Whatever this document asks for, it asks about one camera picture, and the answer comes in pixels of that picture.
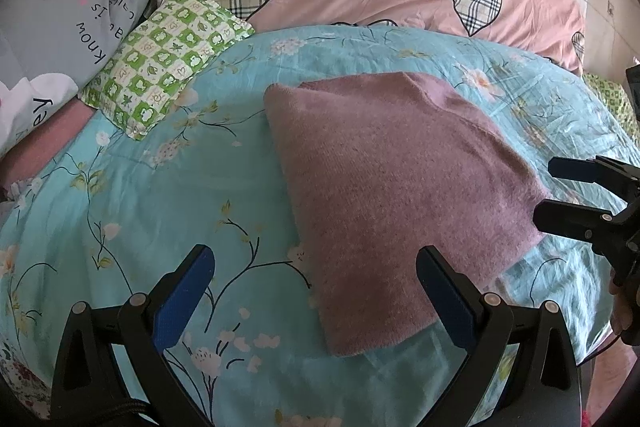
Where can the green checkered pillow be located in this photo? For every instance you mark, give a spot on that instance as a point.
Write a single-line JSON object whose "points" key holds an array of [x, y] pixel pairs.
{"points": [[165, 57]]}

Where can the floral bed sheet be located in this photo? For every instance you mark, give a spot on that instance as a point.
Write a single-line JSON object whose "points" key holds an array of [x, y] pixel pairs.
{"points": [[20, 374]]}

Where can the pink bed sheet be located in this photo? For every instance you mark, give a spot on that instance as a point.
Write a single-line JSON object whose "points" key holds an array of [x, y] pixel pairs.
{"points": [[45, 134]]}

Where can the grey printed pillow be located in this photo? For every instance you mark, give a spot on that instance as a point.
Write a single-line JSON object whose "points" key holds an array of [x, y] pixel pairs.
{"points": [[50, 22]]}

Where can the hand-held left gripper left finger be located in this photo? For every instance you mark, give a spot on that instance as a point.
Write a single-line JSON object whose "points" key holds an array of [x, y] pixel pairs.
{"points": [[185, 292]]}

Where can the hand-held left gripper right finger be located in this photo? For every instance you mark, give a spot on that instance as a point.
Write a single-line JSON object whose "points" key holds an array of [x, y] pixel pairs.
{"points": [[450, 302]]}

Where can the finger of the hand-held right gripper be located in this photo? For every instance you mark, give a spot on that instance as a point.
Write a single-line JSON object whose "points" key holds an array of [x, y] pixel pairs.
{"points": [[570, 169], [560, 214]]}

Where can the mauve knit sweater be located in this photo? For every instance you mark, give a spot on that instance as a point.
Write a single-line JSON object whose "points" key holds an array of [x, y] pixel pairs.
{"points": [[390, 187]]}

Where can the turquoise floral blanket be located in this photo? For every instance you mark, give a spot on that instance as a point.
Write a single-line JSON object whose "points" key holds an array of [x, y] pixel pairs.
{"points": [[200, 187]]}

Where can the person's right hand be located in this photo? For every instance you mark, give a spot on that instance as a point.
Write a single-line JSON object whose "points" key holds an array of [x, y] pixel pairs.
{"points": [[620, 312]]}

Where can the green patterned cloth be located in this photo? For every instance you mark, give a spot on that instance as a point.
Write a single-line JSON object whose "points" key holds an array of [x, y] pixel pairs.
{"points": [[617, 99]]}

